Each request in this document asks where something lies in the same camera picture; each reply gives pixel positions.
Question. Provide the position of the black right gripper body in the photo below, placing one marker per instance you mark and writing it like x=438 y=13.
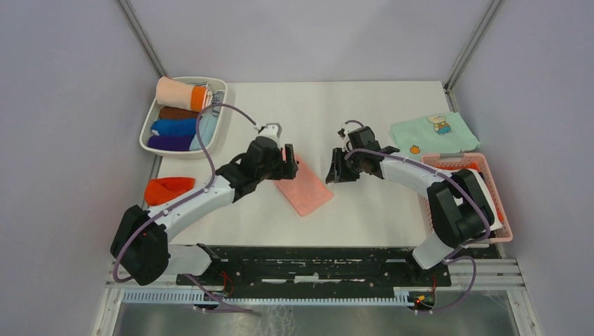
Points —
x=354 y=162

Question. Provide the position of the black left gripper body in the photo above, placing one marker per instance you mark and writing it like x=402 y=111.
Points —
x=273 y=170

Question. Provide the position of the pink panda towel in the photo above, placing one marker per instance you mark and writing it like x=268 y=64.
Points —
x=306 y=193

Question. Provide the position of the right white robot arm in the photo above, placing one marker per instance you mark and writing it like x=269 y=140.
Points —
x=461 y=207

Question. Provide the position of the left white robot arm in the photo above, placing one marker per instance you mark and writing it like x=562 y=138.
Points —
x=141 y=243

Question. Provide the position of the light blue rolled towel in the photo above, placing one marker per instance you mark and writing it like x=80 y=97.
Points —
x=208 y=123

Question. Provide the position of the green cartoon bear cloth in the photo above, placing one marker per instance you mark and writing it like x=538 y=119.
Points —
x=445 y=133

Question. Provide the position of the purple rolled towel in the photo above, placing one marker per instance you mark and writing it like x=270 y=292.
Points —
x=170 y=143

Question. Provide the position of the brown rolled towel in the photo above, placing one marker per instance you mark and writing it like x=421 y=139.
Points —
x=172 y=113

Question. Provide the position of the orange cloth on table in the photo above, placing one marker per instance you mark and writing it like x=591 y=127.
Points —
x=161 y=190

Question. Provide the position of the pink perforated plastic basket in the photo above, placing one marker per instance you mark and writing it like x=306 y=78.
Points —
x=456 y=161

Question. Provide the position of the peach orange rolled towel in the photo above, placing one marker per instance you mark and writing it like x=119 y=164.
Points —
x=174 y=93

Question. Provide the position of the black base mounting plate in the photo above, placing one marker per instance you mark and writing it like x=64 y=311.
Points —
x=315 y=272

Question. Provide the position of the white folded towel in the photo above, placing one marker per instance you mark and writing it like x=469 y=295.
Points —
x=497 y=224

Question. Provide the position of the front aluminium rail frame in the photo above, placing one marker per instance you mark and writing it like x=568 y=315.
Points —
x=485 y=298

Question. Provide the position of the aluminium corner frame post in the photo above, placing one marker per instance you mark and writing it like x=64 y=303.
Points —
x=468 y=50

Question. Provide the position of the left aluminium frame post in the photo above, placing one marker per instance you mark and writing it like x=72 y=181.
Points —
x=130 y=16

